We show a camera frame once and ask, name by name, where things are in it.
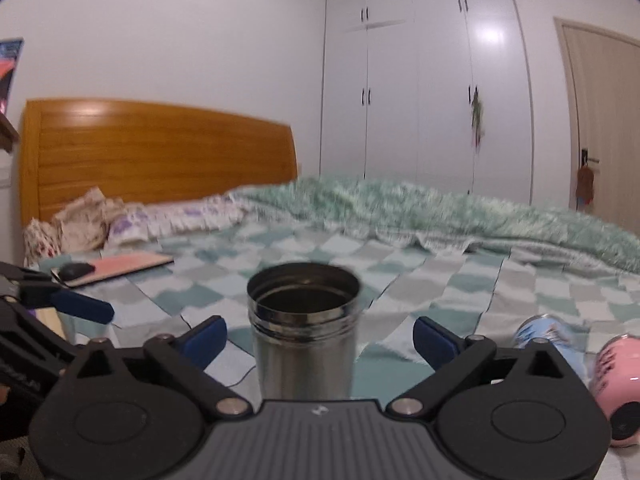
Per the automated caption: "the white wardrobe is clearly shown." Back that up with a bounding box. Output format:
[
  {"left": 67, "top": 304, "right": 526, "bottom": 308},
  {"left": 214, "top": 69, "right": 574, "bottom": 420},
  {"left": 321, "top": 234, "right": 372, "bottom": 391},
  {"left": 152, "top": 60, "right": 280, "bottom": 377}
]
[{"left": 319, "top": 0, "right": 534, "bottom": 206}]

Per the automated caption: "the beige door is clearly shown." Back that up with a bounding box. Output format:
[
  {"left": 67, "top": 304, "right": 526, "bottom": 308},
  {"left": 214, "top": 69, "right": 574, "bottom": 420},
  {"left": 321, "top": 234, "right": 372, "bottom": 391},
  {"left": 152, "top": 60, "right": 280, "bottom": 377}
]
[{"left": 553, "top": 17, "right": 640, "bottom": 237}]

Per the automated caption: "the stainless steel cup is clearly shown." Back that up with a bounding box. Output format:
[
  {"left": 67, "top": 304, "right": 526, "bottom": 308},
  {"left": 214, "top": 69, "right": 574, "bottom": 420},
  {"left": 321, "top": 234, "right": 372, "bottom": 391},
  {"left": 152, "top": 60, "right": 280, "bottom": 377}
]
[{"left": 246, "top": 262, "right": 361, "bottom": 402}]

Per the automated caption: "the wooden shelf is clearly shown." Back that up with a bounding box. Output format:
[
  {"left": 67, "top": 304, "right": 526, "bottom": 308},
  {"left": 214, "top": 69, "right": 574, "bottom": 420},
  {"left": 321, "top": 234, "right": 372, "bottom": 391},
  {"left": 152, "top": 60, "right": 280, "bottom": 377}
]
[{"left": 0, "top": 110, "right": 21, "bottom": 153}]

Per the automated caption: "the checkered bed sheet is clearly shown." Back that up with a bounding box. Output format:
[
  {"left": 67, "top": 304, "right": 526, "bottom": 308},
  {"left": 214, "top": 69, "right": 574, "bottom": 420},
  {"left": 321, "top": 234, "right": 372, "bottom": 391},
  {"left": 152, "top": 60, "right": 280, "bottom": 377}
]
[{"left": 37, "top": 220, "right": 640, "bottom": 480}]

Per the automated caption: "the purple floral pillow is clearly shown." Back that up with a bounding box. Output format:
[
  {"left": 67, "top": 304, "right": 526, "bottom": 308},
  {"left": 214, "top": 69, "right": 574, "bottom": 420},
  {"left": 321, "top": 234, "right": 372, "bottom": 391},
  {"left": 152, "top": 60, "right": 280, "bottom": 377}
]
[{"left": 105, "top": 195, "right": 247, "bottom": 248}]

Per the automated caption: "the thin cable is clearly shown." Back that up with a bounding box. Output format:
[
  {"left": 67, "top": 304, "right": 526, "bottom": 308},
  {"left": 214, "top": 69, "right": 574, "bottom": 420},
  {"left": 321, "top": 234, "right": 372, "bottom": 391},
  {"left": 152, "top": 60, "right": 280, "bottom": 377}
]
[{"left": 226, "top": 365, "right": 257, "bottom": 390}]

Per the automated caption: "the black computer mouse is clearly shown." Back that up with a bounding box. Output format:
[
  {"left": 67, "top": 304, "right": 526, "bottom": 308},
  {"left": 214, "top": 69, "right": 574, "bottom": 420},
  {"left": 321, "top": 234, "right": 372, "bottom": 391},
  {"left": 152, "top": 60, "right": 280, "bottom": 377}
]
[{"left": 58, "top": 262, "right": 96, "bottom": 282}]

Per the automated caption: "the brown hanging pouch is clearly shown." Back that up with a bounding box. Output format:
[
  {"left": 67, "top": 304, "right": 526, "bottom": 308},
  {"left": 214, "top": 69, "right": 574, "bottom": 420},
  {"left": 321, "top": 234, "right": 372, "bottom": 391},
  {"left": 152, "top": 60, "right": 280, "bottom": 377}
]
[{"left": 575, "top": 164, "right": 596, "bottom": 207}]

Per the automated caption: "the light blue bottle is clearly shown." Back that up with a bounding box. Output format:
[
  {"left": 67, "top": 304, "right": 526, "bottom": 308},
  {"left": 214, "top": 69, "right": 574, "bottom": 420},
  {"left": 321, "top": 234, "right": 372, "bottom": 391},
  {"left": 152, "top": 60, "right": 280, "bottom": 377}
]
[{"left": 513, "top": 314, "right": 593, "bottom": 386}]

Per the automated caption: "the beige printed cloth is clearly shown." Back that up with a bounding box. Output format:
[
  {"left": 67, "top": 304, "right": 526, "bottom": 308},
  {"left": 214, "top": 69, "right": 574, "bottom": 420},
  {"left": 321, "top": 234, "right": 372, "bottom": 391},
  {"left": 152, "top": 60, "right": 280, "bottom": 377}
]
[{"left": 51, "top": 187, "right": 126, "bottom": 253}]

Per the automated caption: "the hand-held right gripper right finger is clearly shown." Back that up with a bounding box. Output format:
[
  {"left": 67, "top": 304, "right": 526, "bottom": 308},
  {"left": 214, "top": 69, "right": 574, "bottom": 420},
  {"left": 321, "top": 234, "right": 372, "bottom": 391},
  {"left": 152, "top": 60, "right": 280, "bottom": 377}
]
[{"left": 387, "top": 316, "right": 577, "bottom": 418}]

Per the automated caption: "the wall poster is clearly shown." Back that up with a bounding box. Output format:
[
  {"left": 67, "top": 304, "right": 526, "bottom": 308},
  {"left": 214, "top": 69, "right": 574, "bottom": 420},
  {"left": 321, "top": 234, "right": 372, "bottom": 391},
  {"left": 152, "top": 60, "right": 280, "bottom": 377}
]
[{"left": 0, "top": 37, "right": 25, "bottom": 116}]

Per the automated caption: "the green fluffy blanket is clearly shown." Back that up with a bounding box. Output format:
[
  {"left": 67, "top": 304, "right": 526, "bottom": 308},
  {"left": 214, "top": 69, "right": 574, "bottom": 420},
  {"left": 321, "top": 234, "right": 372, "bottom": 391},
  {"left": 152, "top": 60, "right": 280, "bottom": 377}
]
[{"left": 226, "top": 175, "right": 640, "bottom": 275}]

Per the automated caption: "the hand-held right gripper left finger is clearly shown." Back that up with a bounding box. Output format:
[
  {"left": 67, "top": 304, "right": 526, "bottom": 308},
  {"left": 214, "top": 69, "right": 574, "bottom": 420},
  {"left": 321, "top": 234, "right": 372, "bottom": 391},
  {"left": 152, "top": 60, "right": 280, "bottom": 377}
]
[{"left": 65, "top": 315, "right": 253, "bottom": 421}]

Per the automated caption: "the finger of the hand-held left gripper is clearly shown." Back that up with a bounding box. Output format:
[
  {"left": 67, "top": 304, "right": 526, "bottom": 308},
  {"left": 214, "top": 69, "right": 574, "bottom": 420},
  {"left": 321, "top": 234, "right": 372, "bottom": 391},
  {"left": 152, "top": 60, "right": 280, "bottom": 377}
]
[{"left": 0, "top": 261, "right": 115, "bottom": 324}]

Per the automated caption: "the pink bottle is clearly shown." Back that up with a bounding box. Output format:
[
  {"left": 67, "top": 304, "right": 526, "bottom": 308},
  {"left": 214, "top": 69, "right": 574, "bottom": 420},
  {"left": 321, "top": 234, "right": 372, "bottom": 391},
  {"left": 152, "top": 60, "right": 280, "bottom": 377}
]
[{"left": 587, "top": 337, "right": 640, "bottom": 448}]

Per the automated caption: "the green hanging ornament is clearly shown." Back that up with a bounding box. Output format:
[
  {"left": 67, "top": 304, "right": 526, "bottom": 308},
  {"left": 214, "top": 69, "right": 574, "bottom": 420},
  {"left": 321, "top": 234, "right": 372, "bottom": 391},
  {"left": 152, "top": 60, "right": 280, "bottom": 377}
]
[{"left": 469, "top": 87, "right": 487, "bottom": 151}]

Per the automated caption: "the wooden bed headboard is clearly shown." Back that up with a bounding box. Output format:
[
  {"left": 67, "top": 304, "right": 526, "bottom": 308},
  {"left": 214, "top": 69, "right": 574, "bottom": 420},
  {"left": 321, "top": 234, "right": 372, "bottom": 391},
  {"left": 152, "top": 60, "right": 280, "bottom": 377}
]
[{"left": 19, "top": 99, "right": 298, "bottom": 231}]

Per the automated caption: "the red floral pillow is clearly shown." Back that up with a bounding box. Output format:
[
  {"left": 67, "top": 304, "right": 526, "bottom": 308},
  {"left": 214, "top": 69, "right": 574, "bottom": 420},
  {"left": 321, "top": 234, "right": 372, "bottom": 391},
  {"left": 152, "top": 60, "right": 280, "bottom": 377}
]
[{"left": 23, "top": 217, "right": 63, "bottom": 266}]

